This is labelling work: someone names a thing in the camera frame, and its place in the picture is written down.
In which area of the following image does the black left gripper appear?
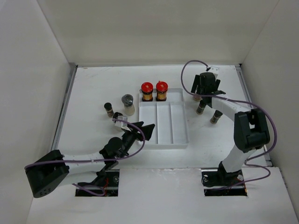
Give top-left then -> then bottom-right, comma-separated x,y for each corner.
119,121 -> 154,159

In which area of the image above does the red-lid sauce jar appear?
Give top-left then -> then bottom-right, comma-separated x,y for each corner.
141,82 -> 153,102
156,81 -> 168,101

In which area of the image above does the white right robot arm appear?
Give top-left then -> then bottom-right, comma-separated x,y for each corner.
191,72 -> 270,187

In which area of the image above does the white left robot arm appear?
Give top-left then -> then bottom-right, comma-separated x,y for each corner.
24,121 -> 155,198

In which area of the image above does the black-top brown chunk grinder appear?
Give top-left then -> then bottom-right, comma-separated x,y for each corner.
192,94 -> 201,101

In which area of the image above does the small black-lid spice jar inner-right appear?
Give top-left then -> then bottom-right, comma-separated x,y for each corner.
196,100 -> 206,115

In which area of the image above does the white plastic organizer tray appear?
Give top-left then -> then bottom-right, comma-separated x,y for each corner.
138,88 -> 189,149

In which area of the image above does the black-top white powder grinder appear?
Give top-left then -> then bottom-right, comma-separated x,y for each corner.
112,112 -> 123,123

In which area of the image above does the small black-lid spice jar outer-right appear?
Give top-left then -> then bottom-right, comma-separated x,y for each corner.
210,110 -> 223,124

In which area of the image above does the small black-lid spice jar left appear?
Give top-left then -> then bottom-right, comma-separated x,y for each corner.
104,102 -> 114,118

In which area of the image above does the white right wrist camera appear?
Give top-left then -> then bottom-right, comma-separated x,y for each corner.
206,66 -> 220,78

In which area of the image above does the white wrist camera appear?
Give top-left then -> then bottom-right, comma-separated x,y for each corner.
114,117 -> 130,131
206,66 -> 220,78

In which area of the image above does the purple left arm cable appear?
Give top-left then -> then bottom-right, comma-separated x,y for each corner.
24,118 -> 146,196

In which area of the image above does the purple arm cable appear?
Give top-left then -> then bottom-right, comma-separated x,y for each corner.
24,118 -> 146,196
181,60 -> 278,189

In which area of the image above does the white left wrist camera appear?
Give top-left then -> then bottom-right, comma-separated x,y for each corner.
114,117 -> 130,131

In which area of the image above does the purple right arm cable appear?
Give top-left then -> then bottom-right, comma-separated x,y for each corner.
181,60 -> 278,189

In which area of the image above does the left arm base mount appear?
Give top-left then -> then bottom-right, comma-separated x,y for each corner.
75,169 -> 120,197

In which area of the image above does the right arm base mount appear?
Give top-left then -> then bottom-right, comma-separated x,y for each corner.
201,170 -> 247,196

